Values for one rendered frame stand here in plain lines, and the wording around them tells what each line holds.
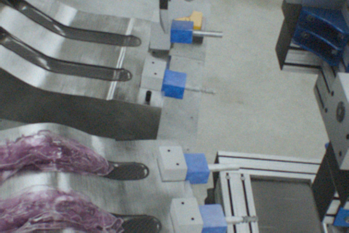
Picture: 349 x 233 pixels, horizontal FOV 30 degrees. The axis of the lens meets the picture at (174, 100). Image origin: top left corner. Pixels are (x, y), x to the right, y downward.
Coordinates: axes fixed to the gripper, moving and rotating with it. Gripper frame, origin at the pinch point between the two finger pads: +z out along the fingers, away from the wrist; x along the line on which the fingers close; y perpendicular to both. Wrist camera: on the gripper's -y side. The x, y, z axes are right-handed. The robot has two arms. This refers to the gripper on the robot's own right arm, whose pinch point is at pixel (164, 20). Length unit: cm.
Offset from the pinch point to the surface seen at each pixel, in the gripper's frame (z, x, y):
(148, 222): 15.1, -38.0, 1.9
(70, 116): 11.5, -16.6, -14.3
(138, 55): 5.5, -4.0, -4.2
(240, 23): 75, 172, 19
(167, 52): 8.0, 2.9, 0.5
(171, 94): 8.3, -12.4, 2.7
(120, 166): 12.8, -28.0, -3.8
